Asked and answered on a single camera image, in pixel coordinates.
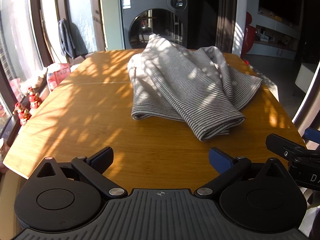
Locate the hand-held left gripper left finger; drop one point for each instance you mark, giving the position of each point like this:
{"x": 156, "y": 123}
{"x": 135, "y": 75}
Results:
{"x": 103, "y": 158}

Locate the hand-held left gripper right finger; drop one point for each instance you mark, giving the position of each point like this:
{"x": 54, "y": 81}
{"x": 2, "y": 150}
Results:
{"x": 221, "y": 161}

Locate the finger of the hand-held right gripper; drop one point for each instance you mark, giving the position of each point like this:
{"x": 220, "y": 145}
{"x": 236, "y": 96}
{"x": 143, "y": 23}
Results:
{"x": 313, "y": 134}
{"x": 282, "y": 147}

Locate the grey striped garment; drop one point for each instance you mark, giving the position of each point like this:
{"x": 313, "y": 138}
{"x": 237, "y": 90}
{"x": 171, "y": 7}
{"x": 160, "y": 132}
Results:
{"x": 185, "y": 85}

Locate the brown pleated curtain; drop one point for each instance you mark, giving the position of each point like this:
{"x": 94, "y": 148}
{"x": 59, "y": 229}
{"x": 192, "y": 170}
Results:
{"x": 308, "y": 107}

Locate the white ottoman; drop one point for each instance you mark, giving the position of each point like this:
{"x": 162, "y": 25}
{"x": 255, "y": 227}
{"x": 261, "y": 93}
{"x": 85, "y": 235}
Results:
{"x": 305, "y": 78}

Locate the red festive figurine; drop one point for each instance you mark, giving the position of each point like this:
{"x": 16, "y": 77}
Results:
{"x": 34, "y": 98}
{"x": 22, "y": 113}

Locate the pink tissue pack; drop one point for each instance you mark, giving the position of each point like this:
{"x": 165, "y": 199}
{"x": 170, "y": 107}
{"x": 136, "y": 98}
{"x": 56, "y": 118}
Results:
{"x": 58, "y": 76}

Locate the red chair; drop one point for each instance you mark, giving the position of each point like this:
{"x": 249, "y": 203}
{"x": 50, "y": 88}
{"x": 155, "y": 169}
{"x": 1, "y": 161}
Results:
{"x": 250, "y": 36}

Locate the dark blue hanging towel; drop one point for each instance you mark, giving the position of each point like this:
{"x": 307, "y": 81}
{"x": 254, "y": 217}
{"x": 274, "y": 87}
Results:
{"x": 66, "y": 40}

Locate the dark brown curtain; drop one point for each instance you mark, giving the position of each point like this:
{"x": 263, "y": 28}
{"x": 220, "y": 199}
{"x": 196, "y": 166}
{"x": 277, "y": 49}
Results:
{"x": 226, "y": 15}

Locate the grey front-load washing machine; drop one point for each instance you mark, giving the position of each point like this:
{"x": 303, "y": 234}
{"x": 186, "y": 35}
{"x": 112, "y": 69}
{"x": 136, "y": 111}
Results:
{"x": 155, "y": 20}

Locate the white wall shelf unit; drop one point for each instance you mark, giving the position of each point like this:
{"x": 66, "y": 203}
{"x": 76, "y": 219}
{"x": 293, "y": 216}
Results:
{"x": 275, "y": 45}

